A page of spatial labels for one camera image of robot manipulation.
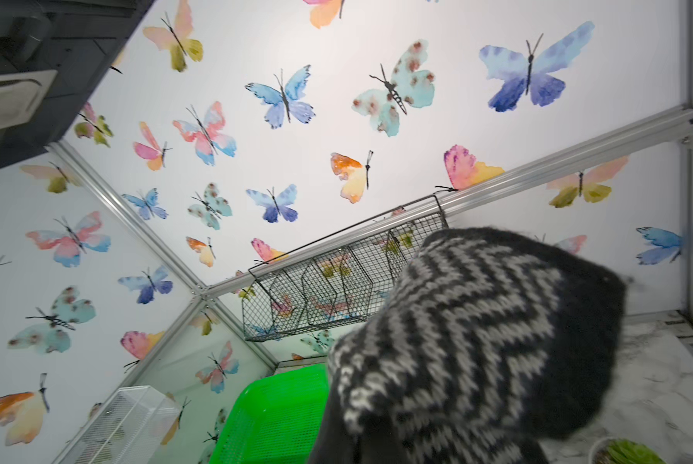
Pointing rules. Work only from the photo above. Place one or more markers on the black white knitted scarf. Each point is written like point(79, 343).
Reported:
point(489, 343)

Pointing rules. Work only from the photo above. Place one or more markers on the green plastic basket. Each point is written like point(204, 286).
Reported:
point(275, 419)

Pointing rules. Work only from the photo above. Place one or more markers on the succulent in white pot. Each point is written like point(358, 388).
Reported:
point(622, 451)

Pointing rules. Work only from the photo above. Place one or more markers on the black wire wall basket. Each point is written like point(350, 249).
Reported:
point(337, 287)

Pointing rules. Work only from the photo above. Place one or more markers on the white wire mesh basket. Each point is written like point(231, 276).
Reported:
point(127, 428)

